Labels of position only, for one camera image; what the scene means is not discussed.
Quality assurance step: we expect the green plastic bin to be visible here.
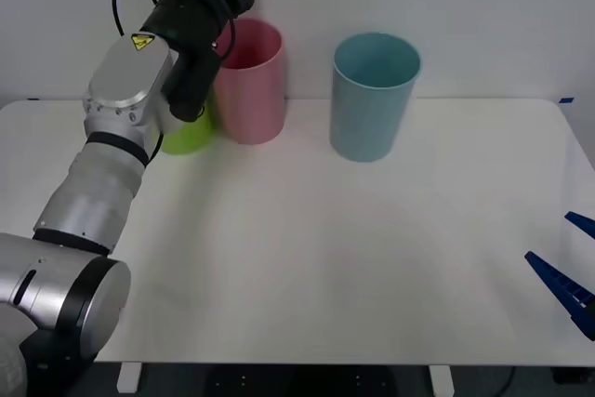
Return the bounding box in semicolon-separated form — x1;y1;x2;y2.
159;89;216;157

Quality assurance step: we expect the white table leg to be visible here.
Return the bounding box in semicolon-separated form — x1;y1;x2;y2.
115;362;143;394
429;365;456;397

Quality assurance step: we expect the pink plastic bin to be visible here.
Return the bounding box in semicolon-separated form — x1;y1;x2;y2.
212;17;286;147

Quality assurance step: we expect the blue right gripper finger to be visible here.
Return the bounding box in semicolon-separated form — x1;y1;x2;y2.
563;211;595;239
524;251;595;341

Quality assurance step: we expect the pale blue plastic bin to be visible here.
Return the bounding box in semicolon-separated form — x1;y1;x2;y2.
329;32;422;164

